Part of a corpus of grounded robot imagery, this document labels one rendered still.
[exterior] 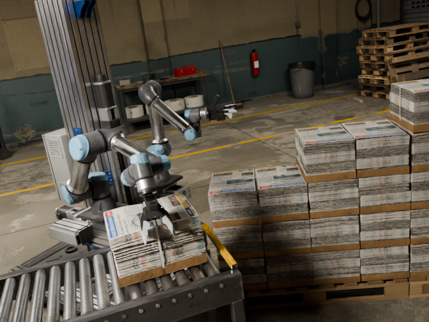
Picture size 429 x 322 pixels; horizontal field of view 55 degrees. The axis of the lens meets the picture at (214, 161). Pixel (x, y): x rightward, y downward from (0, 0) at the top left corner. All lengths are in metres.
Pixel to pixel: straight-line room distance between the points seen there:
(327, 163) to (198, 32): 6.96
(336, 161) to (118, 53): 6.84
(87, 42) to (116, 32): 6.17
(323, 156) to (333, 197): 0.26
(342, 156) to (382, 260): 0.72
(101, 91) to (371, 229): 1.79
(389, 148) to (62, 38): 1.94
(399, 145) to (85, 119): 1.81
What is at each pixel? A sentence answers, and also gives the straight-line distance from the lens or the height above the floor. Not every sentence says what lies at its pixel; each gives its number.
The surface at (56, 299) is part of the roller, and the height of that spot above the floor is 0.79.
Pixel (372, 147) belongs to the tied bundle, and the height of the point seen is 1.01.
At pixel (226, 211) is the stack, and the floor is 0.71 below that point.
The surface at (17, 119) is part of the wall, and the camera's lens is 8.90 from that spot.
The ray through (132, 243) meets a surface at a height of 0.98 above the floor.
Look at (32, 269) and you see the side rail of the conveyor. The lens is 2.16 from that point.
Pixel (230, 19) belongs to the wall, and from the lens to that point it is 9.34.
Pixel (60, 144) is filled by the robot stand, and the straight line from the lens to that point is 2.81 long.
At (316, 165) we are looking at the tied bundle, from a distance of 2.43.
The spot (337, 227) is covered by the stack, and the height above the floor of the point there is 0.54.
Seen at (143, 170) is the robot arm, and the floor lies 1.25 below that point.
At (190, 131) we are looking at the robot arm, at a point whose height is 1.15.
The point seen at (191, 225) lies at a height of 0.99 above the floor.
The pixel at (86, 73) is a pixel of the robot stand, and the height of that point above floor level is 1.59.
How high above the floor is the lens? 1.75
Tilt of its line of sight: 18 degrees down
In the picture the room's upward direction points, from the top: 8 degrees counter-clockwise
